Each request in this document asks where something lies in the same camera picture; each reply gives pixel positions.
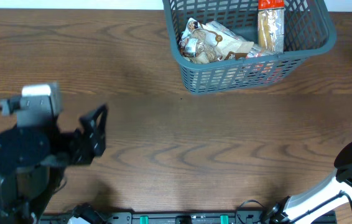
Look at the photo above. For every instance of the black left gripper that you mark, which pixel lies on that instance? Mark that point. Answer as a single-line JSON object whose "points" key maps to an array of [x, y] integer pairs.
{"points": [[98, 133]]}

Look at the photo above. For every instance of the tan brown cookie bag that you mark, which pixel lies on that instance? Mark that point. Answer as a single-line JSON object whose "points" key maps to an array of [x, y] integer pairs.
{"points": [[211, 42]]}

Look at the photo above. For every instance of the orange tan cracker pack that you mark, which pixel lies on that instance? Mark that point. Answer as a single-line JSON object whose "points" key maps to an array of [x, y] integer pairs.
{"points": [[270, 25]]}

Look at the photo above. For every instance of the grey plastic basket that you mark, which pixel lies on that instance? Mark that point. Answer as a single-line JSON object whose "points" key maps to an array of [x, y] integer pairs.
{"points": [[308, 31]]}

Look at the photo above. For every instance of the blue tissue pack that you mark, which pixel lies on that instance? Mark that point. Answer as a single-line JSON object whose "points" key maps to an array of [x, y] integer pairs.
{"points": [[256, 51]]}

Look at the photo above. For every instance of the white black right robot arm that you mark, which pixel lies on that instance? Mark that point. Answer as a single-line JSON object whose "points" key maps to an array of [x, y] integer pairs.
{"points": [[330, 193]]}

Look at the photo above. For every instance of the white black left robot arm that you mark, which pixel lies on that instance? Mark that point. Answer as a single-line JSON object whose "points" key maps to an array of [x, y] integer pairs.
{"points": [[25, 191]]}

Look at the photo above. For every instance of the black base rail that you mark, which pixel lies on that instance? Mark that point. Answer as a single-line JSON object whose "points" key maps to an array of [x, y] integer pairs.
{"points": [[86, 214]]}

